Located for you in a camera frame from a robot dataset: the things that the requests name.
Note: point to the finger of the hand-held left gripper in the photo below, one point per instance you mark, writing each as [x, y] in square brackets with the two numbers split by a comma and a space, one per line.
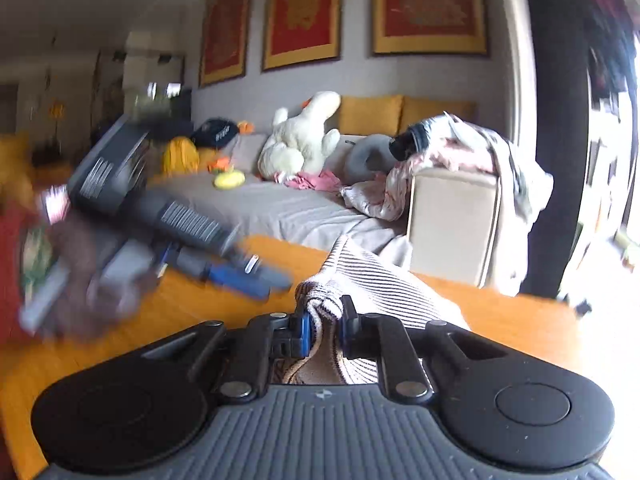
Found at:
[235, 280]

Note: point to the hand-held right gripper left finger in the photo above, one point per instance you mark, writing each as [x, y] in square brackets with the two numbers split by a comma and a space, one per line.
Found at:
[302, 332]

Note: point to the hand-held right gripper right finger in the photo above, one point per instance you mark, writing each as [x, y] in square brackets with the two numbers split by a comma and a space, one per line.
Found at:
[348, 332]

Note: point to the striped grey sweater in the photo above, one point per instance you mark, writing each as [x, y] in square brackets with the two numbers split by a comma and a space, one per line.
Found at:
[390, 280]

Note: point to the pile of mixed clothes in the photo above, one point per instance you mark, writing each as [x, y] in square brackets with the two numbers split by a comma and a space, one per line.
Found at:
[475, 150]

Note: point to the dark hanging clothes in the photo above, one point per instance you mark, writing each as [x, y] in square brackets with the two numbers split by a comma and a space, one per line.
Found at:
[607, 35]

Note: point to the person's left hand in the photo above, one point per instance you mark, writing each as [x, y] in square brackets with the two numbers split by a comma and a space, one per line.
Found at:
[85, 280]

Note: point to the yellow plush toy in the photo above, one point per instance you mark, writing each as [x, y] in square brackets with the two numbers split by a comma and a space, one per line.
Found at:
[180, 155]

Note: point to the small yellow-green plush toy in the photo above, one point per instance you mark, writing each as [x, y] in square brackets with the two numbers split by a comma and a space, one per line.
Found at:
[230, 179]

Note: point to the orange plush toy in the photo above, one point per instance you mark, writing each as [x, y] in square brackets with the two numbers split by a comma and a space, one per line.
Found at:
[222, 164]

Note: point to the grey sofa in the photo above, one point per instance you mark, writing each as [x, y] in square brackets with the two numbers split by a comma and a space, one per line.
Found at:
[300, 210]

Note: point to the black cap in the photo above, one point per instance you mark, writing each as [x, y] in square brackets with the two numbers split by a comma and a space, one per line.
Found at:
[217, 132]

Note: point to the pink cloth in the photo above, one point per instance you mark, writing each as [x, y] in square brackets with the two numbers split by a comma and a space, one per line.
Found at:
[320, 180]

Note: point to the crumpled floral cloth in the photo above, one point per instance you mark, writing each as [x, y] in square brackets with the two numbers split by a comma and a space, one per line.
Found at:
[375, 200]

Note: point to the white duck plush toy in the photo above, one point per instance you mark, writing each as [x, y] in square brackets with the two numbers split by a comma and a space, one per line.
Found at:
[295, 145]

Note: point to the grey neck pillow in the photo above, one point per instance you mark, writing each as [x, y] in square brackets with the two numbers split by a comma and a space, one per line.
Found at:
[357, 160]

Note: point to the red gold framed picture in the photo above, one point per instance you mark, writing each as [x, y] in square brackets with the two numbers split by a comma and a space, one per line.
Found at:
[225, 30]
[302, 10]
[427, 5]

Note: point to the yellow sofa cushion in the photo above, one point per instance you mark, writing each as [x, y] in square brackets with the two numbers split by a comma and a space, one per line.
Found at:
[430, 110]
[370, 112]

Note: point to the dark curtain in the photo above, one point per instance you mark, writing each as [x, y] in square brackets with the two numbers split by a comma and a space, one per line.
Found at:
[555, 110]

